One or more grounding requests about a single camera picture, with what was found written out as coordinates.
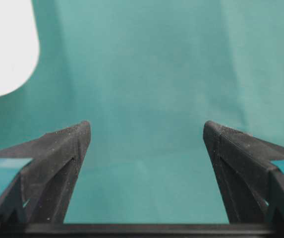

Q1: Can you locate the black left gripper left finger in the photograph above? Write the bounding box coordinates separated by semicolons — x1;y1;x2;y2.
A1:
0;121;91;226

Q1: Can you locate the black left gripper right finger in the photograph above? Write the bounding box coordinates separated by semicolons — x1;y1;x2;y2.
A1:
203;120;284;238

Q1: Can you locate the white plastic tray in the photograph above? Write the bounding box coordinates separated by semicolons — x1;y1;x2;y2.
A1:
0;0;40;96

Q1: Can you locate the green table cloth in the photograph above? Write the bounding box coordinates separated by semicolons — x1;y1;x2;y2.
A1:
0;0;284;223

